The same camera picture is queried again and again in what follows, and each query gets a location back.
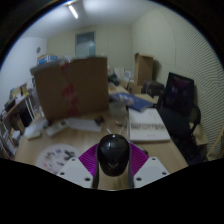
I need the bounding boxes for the open tall cardboard box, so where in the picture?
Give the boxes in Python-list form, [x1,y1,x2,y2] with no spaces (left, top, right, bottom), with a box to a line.
[133,52,155,88]

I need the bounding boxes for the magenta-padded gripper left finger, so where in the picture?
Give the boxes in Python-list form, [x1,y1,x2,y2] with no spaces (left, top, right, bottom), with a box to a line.
[56,143,101,189]

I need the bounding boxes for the shelf unit with books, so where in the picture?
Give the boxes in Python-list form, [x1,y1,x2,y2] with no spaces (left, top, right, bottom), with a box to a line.
[0,83,41,161]

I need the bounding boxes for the black bag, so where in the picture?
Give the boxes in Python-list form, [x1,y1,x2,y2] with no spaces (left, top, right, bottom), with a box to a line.
[107,73,122,87]

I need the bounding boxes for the round white cartoon mouse pad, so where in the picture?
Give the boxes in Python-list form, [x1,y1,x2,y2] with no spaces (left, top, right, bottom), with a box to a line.
[34,143,83,175]

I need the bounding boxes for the wall window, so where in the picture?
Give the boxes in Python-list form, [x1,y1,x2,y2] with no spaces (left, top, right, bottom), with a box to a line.
[74,31,97,58]

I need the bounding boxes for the black computer mouse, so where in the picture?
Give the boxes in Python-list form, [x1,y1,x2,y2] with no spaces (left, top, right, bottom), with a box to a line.
[96,133,131,178]

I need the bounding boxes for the ceiling tube light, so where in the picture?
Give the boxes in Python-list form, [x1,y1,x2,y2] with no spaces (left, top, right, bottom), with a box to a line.
[67,3,80,20]

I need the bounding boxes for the large brown cardboard box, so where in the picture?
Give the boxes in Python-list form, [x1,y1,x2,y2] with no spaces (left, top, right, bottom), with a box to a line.
[30,56,110,122]

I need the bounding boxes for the black office chair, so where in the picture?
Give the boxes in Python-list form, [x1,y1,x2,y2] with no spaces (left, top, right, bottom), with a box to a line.
[156,71,203,164]

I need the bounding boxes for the blue book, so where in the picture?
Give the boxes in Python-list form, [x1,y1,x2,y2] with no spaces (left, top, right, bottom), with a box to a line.
[109,92,154,113]

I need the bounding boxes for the clear plastic container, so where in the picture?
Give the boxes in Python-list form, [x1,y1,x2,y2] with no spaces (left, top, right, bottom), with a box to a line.
[109,100,129,118]

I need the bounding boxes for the white remote control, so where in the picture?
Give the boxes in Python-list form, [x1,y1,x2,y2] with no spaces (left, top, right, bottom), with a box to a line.
[45,119,69,138]

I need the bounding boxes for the small white device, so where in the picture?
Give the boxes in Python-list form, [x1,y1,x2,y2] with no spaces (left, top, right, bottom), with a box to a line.
[23,128,43,140]

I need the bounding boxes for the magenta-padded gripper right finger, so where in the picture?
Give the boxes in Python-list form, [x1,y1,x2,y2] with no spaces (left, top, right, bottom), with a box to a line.
[127,142,171,189]

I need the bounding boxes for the dark storage box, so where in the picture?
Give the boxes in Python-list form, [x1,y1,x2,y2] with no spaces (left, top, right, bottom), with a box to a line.
[141,79,165,98]

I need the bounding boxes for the large white book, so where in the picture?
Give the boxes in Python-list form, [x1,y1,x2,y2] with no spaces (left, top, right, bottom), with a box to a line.
[128,107,172,144]

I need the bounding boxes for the thin white cable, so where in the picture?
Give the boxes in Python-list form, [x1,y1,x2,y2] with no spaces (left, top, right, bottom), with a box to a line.
[105,119,130,136]

